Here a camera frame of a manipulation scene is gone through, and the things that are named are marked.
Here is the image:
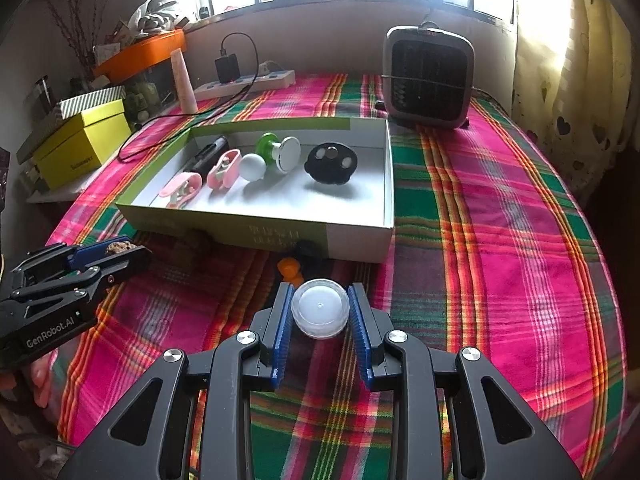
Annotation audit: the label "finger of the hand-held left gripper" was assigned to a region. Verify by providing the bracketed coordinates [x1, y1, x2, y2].
[15, 246, 153, 307]
[12, 241, 108, 282]

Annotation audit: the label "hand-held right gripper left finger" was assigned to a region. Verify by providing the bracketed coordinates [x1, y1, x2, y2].
[57, 282, 296, 480]

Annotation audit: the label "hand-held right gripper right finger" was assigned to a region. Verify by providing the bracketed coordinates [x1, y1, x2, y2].
[347, 282, 583, 480]

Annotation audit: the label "white round plastic lid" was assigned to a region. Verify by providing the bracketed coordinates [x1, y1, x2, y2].
[291, 278, 350, 341]

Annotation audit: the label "pink and white clip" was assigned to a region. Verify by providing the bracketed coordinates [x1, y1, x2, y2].
[159, 171, 203, 208]
[206, 149, 243, 192]

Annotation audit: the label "green and white cardboard box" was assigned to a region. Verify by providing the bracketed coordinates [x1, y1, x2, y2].
[116, 117, 396, 264]

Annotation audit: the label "white dome knob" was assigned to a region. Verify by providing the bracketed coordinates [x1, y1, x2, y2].
[240, 153, 267, 182]

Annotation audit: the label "black round holder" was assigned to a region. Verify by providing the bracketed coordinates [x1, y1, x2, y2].
[303, 143, 358, 186]

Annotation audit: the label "person's left hand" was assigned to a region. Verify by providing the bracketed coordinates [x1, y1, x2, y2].
[27, 350, 63, 408]

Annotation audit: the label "black and orange toy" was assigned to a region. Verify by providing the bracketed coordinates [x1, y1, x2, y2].
[277, 240, 321, 286]

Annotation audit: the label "yellow box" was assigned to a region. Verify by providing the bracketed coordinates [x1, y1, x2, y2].
[31, 99, 133, 191]

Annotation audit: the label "black rectangular device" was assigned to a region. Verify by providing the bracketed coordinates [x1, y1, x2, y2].
[189, 135, 230, 173]

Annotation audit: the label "pink and green plaid blanket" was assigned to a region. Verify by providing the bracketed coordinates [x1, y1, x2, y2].
[47, 72, 628, 480]

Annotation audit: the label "green striped box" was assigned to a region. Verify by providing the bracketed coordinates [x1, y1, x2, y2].
[16, 85, 127, 163]

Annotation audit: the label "green and white suction holder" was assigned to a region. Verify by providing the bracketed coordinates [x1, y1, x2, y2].
[255, 131, 302, 175]

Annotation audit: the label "orange box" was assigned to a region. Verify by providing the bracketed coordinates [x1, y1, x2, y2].
[92, 29, 187, 83]

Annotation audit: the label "dried twig branches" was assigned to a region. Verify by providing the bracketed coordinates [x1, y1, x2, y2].
[44, 0, 98, 78]

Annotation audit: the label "black charger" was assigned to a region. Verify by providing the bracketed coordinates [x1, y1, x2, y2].
[215, 50, 240, 85]

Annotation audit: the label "white power strip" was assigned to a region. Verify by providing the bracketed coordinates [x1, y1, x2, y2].
[192, 69, 296, 103]

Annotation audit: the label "grey space heater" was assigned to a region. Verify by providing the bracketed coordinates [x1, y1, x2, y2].
[382, 21, 476, 131]

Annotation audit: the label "cream patterned curtain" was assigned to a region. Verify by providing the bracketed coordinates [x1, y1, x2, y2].
[512, 0, 640, 201]

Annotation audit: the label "black charger cable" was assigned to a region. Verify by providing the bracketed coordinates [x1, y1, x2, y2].
[117, 33, 261, 163]

